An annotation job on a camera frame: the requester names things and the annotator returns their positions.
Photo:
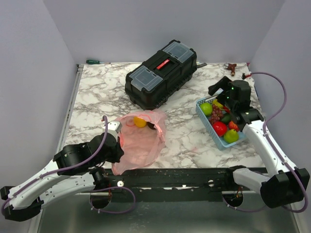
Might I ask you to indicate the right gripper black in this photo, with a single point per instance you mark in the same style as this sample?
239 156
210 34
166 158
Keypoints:
222 84

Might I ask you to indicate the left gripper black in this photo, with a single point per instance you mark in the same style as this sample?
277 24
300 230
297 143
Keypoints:
119 153

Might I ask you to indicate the yellow fake lemon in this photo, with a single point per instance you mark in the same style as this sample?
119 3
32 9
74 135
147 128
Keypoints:
215 102

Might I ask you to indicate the red fake grapes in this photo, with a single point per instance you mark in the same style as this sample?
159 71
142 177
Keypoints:
216 114

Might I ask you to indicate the green fake apple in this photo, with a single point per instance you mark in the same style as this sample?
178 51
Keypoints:
206 108

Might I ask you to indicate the pink plastic bag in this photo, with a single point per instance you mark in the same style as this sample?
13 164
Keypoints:
141 146

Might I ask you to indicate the dark purple fake plum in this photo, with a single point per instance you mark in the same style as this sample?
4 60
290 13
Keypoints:
151 125

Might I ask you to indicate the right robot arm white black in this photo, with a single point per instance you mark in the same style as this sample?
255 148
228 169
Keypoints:
285 183

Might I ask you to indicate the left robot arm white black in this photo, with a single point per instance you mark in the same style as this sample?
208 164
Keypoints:
72 170

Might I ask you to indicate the dark green fake avocado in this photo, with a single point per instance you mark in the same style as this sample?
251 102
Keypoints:
226 118

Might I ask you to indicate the yellow fake pear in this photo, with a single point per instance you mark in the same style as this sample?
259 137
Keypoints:
139 122

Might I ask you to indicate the green fake pear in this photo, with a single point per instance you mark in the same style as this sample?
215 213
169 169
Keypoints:
231 136

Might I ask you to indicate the grey tool behind toolbox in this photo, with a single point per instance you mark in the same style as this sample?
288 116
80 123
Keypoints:
201 65

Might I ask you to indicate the blue plastic basket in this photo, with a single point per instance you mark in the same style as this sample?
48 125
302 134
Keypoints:
219 141

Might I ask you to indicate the black plastic toolbox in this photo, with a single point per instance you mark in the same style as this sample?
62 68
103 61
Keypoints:
151 84

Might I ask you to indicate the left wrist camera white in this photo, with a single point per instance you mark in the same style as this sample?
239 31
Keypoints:
112 126

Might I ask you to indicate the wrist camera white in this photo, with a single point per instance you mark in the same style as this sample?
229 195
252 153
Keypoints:
112 126
246 75

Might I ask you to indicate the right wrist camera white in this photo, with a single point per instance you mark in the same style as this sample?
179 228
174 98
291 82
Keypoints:
246 75

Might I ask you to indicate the green handled screwdriver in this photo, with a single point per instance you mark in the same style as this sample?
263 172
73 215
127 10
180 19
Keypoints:
96 62

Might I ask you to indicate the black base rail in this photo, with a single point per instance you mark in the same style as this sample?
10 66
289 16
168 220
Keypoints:
168 185

